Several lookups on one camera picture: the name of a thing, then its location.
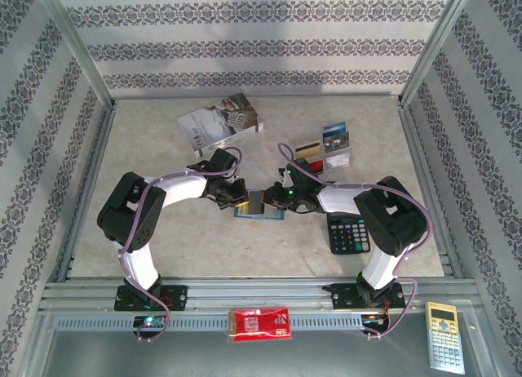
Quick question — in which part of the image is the shiny reflective card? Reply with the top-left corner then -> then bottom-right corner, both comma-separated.
247,190 -> 267,215

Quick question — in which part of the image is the blue leather card holder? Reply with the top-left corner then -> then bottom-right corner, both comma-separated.
232,205 -> 285,221

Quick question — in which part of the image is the gold card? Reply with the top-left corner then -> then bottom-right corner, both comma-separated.
294,140 -> 321,157

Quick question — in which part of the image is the pale silver card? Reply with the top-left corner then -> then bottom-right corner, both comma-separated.
325,151 -> 352,169

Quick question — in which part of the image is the clear acrylic card stand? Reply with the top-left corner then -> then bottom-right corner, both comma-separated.
294,121 -> 354,174

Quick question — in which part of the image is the black card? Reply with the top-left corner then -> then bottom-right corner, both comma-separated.
324,131 -> 351,152

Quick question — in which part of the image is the black desk calculator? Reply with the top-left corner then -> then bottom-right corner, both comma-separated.
325,211 -> 371,255

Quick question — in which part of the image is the paperback book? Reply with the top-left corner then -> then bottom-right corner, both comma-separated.
177,92 -> 265,158

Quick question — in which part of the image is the aluminium back bar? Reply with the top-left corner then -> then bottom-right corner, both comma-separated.
112,91 -> 403,101

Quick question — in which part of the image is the gold scientific calculator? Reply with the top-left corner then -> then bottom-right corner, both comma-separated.
424,301 -> 466,375

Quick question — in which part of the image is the aluminium mounting rail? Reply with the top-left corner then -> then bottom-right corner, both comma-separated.
40,277 -> 478,313

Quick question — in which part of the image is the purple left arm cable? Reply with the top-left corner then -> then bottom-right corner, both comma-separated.
117,146 -> 241,344

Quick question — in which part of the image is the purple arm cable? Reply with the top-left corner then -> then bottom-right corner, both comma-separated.
276,142 -> 432,340
117,146 -> 241,344

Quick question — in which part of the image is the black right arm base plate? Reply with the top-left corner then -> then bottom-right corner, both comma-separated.
330,282 -> 407,311

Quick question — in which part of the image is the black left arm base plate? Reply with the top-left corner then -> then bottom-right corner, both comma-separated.
113,285 -> 188,312

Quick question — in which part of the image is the grey slotted cable duct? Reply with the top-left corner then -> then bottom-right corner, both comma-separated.
55,313 -> 368,332

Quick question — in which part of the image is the aluminium side rail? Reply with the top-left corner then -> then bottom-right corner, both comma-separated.
56,103 -> 117,280
397,101 -> 464,280

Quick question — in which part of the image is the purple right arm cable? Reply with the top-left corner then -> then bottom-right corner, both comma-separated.
276,142 -> 432,340

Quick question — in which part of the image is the aluminium frame post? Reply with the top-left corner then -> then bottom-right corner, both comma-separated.
32,0 -> 117,109
398,0 -> 480,109

